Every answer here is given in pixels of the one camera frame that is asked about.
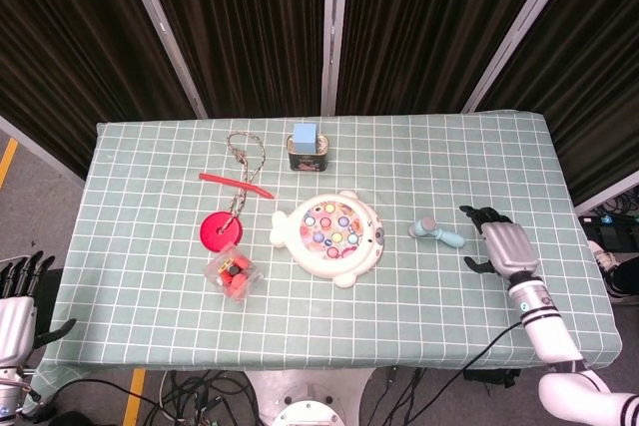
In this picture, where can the white fish-shaped fishing toy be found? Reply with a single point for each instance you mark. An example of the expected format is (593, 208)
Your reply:
(330, 237)

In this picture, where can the dark rectangular tin can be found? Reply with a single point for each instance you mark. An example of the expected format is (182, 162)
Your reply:
(305, 159)

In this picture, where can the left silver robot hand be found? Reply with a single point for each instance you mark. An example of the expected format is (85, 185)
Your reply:
(15, 306)

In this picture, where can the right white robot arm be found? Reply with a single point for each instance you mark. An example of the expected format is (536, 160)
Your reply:
(554, 336)

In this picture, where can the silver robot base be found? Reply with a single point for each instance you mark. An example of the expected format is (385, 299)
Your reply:
(309, 398)

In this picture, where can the red disc with hole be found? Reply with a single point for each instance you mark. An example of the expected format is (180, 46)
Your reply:
(219, 232)

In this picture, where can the green checkered tablecloth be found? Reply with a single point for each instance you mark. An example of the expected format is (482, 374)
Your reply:
(324, 266)

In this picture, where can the clear box of red blocks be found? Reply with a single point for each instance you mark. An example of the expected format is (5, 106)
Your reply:
(233, 274)

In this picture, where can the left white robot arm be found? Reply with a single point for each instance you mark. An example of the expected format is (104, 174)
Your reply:
(9, 393)

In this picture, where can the light blue foam cube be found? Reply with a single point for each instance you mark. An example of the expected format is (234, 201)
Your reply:
(305, 138)

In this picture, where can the light blue toy rod handle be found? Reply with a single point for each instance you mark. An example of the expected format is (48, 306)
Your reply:
(436, 234)

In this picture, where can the red plastic stick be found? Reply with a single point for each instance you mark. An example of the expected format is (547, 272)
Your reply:
(234, 184)

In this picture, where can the black and white shoe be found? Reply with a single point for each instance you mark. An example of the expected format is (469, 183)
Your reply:
(611, 271)

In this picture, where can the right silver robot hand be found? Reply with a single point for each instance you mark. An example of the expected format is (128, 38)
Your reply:
(506, 246)

